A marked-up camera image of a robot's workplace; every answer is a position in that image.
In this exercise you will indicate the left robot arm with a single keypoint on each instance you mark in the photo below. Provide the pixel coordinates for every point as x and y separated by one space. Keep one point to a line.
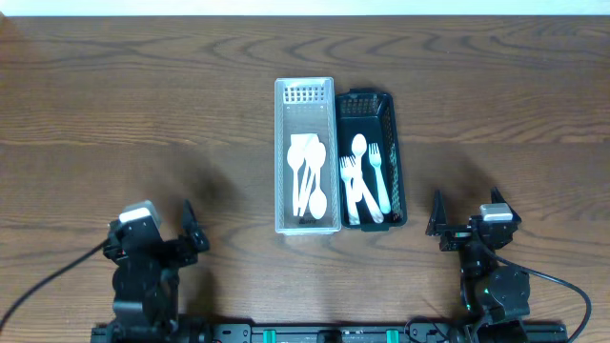
146 284

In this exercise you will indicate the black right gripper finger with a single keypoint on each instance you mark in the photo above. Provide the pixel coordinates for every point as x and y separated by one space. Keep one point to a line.
496 197
437 223

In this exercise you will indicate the clear plastic basket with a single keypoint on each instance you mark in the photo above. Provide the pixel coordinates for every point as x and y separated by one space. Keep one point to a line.
305 105

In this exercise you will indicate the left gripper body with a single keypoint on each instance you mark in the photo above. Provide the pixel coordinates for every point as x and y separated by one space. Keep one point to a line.
179 255

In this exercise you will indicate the mint green plastic fork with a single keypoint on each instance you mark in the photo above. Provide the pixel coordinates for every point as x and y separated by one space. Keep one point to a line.
376 162

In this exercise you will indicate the white plastic fork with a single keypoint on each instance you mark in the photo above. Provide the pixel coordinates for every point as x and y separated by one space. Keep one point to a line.
370 202
346 177

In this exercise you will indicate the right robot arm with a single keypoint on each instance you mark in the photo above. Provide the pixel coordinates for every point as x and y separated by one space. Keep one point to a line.
495 296

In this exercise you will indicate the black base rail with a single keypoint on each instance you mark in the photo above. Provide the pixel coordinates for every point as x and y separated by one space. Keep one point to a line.
196 330

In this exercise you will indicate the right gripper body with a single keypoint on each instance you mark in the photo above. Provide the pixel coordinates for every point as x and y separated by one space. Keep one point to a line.
457 238

